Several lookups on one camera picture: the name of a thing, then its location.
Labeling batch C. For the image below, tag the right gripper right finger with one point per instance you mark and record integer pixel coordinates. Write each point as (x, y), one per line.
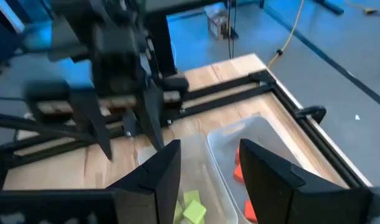
(289, 196)

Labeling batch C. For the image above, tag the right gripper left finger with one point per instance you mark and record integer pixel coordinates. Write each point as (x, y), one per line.
(140, 193)

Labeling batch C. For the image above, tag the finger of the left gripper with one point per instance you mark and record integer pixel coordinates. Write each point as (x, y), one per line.
(152, 118)
(91, 121)

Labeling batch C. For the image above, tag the red rectangular block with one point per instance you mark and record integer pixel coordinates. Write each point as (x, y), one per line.
(249, 212)
(239, 174)
(238, 156)

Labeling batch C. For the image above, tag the green rectangular block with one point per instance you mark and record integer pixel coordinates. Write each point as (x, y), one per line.
(191, 197)
(178, 214)

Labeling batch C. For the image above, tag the green cube block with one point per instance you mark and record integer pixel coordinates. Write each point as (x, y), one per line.
(194, 212)

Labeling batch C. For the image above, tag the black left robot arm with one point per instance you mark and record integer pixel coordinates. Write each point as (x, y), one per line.
(68, 28)

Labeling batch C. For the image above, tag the black desk leg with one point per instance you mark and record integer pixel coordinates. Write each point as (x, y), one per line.
(161, 43)

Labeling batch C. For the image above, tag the clear plastic bin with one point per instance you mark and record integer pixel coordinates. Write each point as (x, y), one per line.
(205, 186)

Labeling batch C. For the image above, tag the dark grey desk top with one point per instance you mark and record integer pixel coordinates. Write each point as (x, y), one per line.
(177, 4)

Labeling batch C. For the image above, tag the black table clamp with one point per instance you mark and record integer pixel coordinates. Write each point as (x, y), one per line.
(314, 112)

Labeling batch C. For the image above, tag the white printed box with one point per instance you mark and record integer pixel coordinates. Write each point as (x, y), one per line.
(218, 23)

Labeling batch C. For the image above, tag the black metal floor leg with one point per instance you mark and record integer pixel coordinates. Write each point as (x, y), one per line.
(329, 7)

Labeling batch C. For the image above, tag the black aluminium table frame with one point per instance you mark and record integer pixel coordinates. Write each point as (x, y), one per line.
(301, 109)

